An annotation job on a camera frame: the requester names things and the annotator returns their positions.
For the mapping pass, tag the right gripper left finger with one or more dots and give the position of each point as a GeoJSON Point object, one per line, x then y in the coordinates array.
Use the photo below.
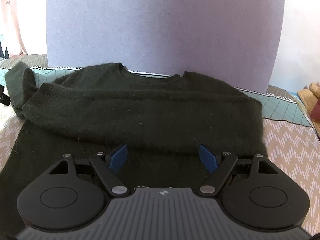
{"type": "Point", "coordinates": [106, 166]}

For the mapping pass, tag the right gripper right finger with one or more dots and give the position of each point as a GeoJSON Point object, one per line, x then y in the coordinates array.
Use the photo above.
{"type": "Point", "coordinates": [219, 166]}

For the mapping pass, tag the teal quilted pillow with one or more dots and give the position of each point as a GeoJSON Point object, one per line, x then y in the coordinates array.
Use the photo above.
{"type": "Point", "coordinates": [274, 107]}

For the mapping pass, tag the pink curtain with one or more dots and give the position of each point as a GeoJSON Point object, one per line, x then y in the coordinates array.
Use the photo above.
{"type": "Point", "coordinates": [11, 38]}

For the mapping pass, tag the dark green knit sweater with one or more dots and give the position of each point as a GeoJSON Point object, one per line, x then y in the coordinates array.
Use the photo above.
{"type": "Point", "coordinates": [163, 121]}

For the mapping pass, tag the tan knit garment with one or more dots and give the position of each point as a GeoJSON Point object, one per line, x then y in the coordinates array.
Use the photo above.
{"type": "Point", "coordinates": [310, 99]}

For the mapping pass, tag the beige zigzag bed sheet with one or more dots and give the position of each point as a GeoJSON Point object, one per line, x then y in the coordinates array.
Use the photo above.
{"type": "Point", "coordinates": [293, 148]}

